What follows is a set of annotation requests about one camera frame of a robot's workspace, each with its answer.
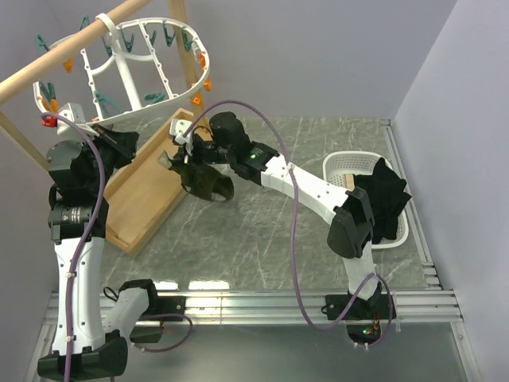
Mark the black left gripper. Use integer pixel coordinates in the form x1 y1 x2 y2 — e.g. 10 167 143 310
78 123 139 193

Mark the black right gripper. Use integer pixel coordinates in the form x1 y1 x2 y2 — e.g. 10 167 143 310
171 137 235 175

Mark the olive green underwear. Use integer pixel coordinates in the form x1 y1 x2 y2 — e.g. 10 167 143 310
157 150 235 202

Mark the teal clothes peg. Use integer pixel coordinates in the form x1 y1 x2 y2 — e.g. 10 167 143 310
39 81 56 101
94 90 124 118
120 29 135 53
144 92 166 104
35 33 50 57
181 30 193 52
162 23 176 47
149 31 157 45
80 14 90 31

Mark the white plastic clip hanger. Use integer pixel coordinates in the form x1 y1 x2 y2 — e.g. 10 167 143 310
32 14 212 123

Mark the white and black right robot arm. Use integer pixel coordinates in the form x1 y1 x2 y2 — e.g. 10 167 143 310
158 111 381 318

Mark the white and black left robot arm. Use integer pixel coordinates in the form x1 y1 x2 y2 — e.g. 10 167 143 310
37 124 161 381

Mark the wooden drying rack stand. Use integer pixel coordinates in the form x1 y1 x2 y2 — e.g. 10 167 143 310
1 1 201 255

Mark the white clothes peg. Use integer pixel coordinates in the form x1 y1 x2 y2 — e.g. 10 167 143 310
192 41 200 56

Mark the white plastic laundry basket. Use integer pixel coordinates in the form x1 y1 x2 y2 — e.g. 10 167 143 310
322 151 411 249

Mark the beige garment in basket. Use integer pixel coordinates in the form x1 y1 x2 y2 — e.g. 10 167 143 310
344 173 356 191

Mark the black garment in basket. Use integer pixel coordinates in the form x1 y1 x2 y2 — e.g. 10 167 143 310
354 158 411 244

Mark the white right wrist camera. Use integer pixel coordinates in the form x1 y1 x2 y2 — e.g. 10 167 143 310
169 119 192 146

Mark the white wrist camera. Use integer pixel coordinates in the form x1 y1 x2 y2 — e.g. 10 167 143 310
41 103 98 141
169 119 192 146

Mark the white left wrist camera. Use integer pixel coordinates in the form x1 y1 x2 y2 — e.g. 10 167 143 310
41 103 98 141

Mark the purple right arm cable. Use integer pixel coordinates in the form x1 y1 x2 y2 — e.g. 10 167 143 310
188 99 394 351

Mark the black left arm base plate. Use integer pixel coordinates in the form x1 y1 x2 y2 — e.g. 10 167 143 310
153 296 186 322

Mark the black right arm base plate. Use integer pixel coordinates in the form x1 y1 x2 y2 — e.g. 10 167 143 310
321 294 397 321

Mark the aluminium mounting rail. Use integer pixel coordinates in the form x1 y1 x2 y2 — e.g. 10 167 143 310
42 289 464 327

